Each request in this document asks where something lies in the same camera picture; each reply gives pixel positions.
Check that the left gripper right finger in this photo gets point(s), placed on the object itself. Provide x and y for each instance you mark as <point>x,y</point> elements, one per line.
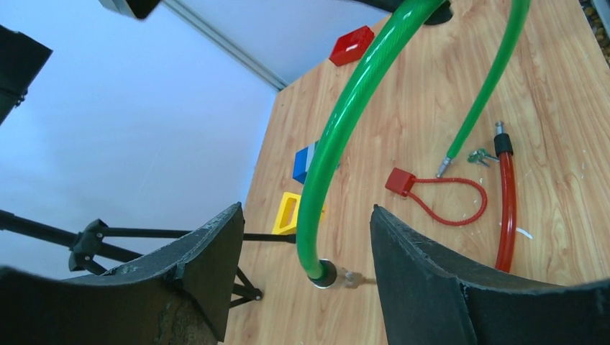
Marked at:
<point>431,294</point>

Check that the blue green stacked blocks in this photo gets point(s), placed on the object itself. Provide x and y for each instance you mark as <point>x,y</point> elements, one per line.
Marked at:
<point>302,162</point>

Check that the yellow triangular plastic piece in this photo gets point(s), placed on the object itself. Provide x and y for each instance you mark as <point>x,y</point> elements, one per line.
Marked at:
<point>287,215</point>

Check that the red window block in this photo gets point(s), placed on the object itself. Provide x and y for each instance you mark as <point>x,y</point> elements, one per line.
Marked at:
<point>351,46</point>

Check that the black music stand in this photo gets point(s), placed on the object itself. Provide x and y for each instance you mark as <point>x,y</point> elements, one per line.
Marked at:
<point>22,58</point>

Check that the red padlock with thin cable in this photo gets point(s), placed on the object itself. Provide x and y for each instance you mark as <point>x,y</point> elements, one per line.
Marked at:
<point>434,195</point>

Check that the small key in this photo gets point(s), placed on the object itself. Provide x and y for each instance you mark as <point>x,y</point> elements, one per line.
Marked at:
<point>481,157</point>

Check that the thick red cable lock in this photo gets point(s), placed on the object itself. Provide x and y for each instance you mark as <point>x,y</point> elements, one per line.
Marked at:
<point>504,152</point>

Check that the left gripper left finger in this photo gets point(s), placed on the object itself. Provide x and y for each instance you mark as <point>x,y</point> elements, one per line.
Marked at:
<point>178,294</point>

